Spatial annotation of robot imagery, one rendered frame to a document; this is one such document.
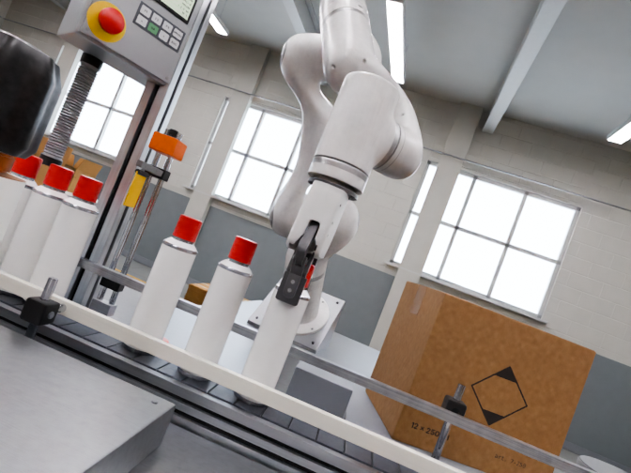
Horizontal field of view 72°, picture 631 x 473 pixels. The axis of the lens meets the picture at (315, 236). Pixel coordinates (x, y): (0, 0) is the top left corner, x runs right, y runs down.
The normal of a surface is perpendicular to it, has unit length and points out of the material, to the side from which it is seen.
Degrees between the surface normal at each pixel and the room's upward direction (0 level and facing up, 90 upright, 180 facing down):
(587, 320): 90
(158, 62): 90
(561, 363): 90
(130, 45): 90
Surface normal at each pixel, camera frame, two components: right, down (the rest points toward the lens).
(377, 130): 0.58, 0.19
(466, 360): 0.07, -0.01
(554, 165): -0.20, -0.11
